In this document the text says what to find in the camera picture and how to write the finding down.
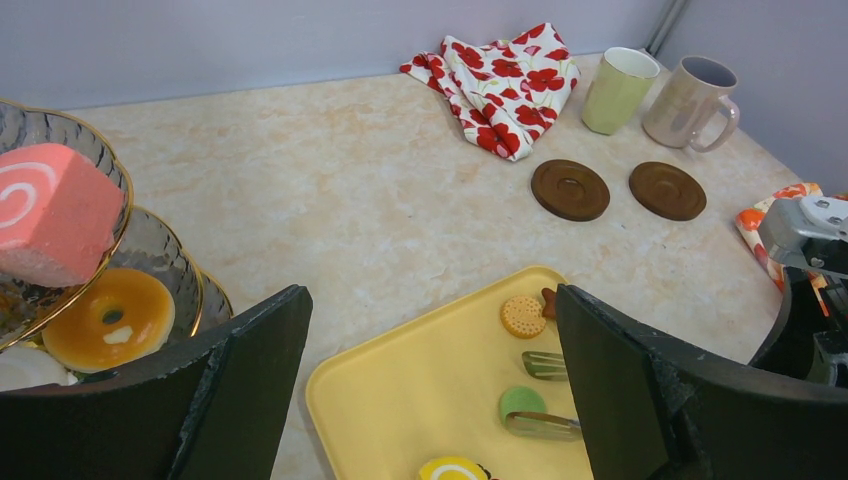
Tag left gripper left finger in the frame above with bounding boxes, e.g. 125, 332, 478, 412
1, 285, 313, 479

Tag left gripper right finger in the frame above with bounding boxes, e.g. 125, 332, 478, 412
556, 285, 847, 479

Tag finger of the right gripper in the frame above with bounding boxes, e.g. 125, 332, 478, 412
748, 268, 822, 380

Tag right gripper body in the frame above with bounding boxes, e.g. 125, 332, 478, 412
806, 272, 847, 388

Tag metal serving tongs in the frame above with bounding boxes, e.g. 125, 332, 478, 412
501, 350, 583, 442

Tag orange glazed donut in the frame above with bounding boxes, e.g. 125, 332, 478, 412
42, 268, 175, 373

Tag green macaron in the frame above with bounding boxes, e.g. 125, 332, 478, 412
498, 386, 548, 427

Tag three-tier glass dessert stand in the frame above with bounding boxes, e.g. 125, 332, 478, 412
1, 99, 234, 349

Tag white cream cupcake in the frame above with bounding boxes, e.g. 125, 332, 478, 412
1, 346, 78, 391

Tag pink swirl roll cake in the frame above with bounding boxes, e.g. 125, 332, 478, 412
1, 143, 124, 288

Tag orange floral cloth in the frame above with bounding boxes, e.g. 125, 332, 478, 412
735, 183, 847, 313

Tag brown star cookie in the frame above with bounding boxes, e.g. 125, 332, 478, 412
541, 288, 557, 320

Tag round tan biscuit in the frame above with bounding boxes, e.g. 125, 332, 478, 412
499, 296, 547, 339

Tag right brown coaster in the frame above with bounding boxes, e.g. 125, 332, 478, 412
628, 161, 707, 221

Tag brown coaster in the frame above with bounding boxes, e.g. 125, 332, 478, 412
628, 161, 707, 221
530, 159, 610, 222

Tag yellow swirl roll cake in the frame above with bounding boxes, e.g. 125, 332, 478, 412
417, 456, 493, 480

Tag yellow plastic tray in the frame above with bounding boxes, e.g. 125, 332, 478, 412
305, 266, 592, 479

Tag left brown coaster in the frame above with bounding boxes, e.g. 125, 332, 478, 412
530, 159, 610, 222

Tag pink pearlescent mug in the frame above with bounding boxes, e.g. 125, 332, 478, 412
642, 55, 740, 153

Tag green mug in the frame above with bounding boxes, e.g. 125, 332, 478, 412
581, 47, 661, 135

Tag red poppy cloth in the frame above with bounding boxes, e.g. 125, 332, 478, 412
399, 23, 581, 162

